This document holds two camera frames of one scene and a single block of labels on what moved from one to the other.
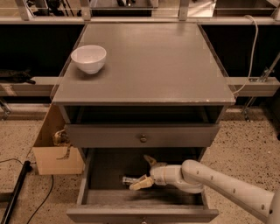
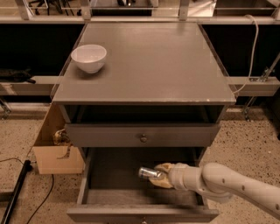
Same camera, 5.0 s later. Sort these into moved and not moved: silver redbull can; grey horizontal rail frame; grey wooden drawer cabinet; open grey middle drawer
Moved: silver redbull can
Not moved: grey wooden drawer cabinet; grey horizontal rail frame; open grey middle drawer
